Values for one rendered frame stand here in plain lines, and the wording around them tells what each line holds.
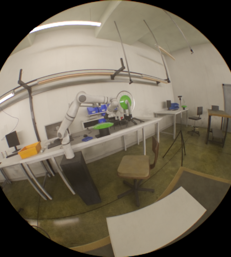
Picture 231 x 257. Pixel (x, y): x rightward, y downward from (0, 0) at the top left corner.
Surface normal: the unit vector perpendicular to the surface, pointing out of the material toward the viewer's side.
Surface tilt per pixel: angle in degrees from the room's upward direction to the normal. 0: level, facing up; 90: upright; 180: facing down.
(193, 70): 90
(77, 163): 90
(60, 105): 90
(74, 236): 0
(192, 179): 0
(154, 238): 0
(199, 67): 90
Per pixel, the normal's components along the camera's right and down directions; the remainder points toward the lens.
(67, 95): 0.48, 0.14
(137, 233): -0.15, -0.96
